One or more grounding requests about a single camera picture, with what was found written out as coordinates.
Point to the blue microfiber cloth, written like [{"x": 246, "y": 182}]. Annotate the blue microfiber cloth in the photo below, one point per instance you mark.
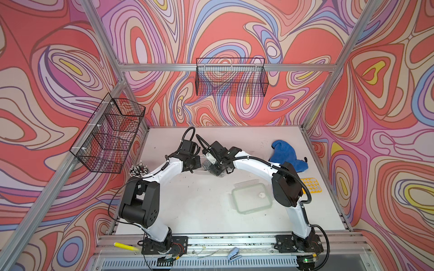
[{"x": 284, "y": 152}]

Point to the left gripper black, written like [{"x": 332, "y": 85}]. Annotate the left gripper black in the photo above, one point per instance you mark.
[{"x": 198, "y": 164}]

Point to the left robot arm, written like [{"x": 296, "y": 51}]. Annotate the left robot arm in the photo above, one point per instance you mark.
[{"x": 140, "y": 202}]

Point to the wall wire basket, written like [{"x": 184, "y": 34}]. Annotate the wall wire basket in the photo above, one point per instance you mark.
[
  {"x": 113, "y": 128},
  {"x": 233, "y": 77}
]

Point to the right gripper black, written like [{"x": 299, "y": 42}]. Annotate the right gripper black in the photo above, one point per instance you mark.
[{"x": 215, "y": 170}]

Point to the large clear lunch box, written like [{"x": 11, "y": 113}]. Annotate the large clear lunch box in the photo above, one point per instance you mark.
[{"x": 211, "y": 165}]

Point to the green-rimmed clear lid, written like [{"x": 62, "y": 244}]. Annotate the green-rimmed clear lid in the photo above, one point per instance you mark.
[{"x": 251, "y": 197}]

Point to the cup of pens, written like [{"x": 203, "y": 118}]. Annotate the cup of pens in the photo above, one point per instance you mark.
[{"x": 139, "y": 170}]

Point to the yellow highlighter marker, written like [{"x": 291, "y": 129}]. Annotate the yellow highlighter marker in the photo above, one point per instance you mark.
[{"x": 126, "y": 247}]

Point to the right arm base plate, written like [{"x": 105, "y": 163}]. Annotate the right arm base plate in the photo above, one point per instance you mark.
[{"x": 293, "y": 243}]

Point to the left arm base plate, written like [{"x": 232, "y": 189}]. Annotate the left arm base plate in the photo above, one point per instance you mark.
[{"x": 176, "y": 245}]

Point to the yellow perforated tray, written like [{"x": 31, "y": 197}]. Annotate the yellow perforated tray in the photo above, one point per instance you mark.
[{"x": 312, "y": 185}]

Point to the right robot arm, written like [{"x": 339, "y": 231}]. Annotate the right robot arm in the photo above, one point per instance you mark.
[{"x": 287, "y": 187}]

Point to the back wall wire basket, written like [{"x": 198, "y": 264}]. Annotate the back wall wire basket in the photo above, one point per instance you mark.
[{"x": 233, "y": 77}]

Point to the left wall wire basket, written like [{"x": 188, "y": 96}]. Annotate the left wall wire basket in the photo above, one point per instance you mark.
[{"x": 113, "y": 128}]

